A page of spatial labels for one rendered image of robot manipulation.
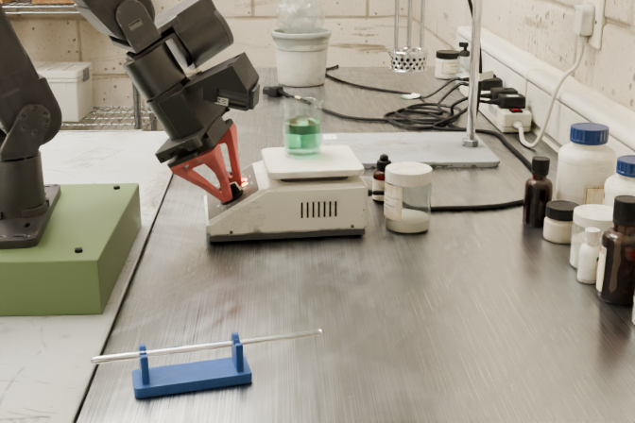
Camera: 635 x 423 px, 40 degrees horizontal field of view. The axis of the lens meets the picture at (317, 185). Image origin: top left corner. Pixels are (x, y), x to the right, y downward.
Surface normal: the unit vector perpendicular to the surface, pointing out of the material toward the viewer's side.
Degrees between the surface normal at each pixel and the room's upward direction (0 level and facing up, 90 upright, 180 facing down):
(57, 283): 90
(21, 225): 1
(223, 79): 103
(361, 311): 0
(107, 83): 90
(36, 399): 0
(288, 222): 90
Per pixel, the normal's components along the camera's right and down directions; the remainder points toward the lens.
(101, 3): 0.51, 0.25
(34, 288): 0.04, 0.29
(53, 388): 0.00, -0.96
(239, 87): -0.26, 0.49
